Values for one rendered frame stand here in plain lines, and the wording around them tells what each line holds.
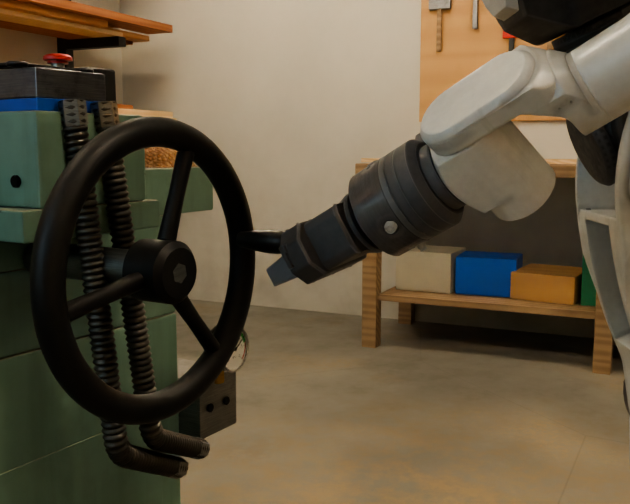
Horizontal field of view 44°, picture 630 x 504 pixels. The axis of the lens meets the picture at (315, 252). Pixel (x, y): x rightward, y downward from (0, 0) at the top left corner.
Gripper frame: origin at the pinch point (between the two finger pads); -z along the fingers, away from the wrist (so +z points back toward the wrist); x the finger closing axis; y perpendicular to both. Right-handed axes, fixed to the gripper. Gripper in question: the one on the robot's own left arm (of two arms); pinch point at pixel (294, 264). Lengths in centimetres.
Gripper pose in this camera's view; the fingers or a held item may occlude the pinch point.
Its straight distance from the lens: 80.2
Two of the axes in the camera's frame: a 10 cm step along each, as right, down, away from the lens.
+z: 7.4, -4.4, -5.1
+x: 4.9, -1.8, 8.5
